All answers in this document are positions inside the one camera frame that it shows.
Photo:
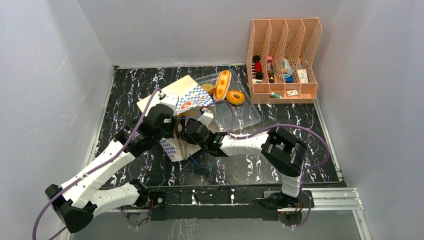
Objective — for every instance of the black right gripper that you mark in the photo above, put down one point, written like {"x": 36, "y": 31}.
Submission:
{"x": 189, "y": 133}

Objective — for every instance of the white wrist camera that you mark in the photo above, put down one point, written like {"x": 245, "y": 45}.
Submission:
{"x": 169, "y": 99}
{"x": 206, "y": 117}

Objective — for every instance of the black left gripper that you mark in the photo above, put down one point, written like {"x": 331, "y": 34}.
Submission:
{"x": 170, "y": 133}

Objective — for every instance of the green tipped tube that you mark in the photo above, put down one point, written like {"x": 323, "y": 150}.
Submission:
{"x": 276, "y": 95}

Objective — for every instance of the brown round fake bread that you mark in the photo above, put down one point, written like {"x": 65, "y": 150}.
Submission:
{"x": 209, "y": 88}

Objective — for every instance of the red pink bottle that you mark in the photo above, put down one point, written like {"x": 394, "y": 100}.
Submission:
{"x": 270, "y": 69}

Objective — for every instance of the white small box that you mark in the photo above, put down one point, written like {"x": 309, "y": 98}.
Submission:
{"x": 301, "y": 72}

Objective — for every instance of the peach desk file organizer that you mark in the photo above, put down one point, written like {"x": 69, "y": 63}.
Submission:
{"x": 279, "y": 61}

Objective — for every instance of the clear plastic tray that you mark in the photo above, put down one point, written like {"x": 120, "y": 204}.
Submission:
{"x": 235, "y": 117}

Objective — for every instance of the yellow fake bread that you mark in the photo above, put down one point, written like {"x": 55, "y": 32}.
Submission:
{"x": 222, "y": 85}

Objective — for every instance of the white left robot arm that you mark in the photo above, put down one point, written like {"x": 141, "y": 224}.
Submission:
{"x": 94, "y": 175}

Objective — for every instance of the round yellow fake bun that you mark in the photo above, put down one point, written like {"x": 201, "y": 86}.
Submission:
{"x": 235, "y": 97}

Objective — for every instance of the small orange fake bread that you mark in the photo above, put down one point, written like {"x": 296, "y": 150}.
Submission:
{"x": 188, "y": 114}

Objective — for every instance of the aluminium front rail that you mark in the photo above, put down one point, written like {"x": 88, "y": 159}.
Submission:
{"x": 212, "y": 202}

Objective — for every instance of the red black dumbbell toy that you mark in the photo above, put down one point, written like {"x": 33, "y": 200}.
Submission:
{"x": 258, "y": 71}

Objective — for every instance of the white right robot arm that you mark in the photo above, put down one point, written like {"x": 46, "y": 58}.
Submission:
{"x": 278, "y": 146}

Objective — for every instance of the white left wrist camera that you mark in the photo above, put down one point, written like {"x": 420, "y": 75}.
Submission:
{"x": 169, "y": 99}

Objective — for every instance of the small white card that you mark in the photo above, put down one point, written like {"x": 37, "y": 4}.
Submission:
{"x": 292, "y": 93}

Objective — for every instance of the blue tape roll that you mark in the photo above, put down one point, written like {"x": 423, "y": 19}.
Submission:
{"x": 287, "y": 71}

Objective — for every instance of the checkered paper bread bag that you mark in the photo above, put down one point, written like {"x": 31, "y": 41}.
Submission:
{"x": 191, "y": 97}

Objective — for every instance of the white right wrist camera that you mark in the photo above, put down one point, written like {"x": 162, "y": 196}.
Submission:
{"x": 206, "y": 117}

